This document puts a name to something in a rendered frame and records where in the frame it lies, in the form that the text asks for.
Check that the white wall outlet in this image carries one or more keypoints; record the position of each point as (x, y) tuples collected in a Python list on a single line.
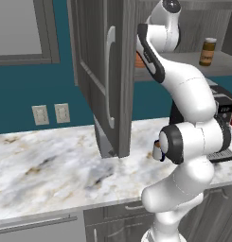
[(62, 113), (40, 115)]

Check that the grey wall cabinet with shelf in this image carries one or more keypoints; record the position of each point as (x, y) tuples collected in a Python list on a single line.
[(190, 60)]

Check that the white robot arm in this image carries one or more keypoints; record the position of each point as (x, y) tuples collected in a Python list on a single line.
[(190, 94)]

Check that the grey base cabinet door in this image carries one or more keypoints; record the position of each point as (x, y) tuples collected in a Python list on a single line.
[(215, 217), (120, 230)]

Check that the grey drawer front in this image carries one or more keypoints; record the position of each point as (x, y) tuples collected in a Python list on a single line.
[(117, 210)]

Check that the black coffee machine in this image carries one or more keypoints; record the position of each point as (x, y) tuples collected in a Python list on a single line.
[(224, 107)]

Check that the orange bottle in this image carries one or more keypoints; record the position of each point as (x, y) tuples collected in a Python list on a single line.
[(139, 61)]

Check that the white mug with coffee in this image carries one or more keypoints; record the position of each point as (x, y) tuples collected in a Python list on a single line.
[(156, 152)]

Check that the amber bottle with white lid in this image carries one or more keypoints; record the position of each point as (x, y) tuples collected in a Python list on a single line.
[(207, 52)]

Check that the grey window frame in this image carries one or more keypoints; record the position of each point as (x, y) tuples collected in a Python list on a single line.
[(26, 31)]

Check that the grey dishwasher front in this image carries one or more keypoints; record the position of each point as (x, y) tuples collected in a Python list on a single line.
[(41, 231)]

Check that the grey wooden cabinet door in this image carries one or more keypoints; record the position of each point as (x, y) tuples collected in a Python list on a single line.
[(230, 31), (89, 47)]

